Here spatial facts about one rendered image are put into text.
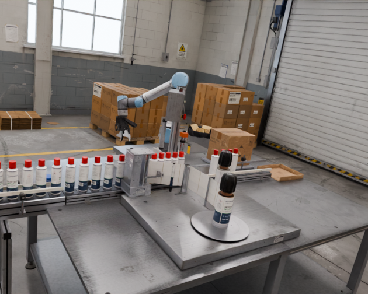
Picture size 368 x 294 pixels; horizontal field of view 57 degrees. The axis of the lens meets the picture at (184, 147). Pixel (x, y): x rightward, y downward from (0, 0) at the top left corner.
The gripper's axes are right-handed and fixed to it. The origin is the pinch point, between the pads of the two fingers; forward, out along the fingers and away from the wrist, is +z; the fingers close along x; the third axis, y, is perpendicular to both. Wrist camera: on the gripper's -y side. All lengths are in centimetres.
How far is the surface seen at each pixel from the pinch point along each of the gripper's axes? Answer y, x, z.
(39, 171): 76, 56, 12
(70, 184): 60, 54, 21
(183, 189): -4, 71, 29
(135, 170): 28, 70, 14
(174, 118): -5, 62, -16
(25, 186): 83, 54, 19
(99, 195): 44, 54, 29
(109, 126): -118, -313, -16
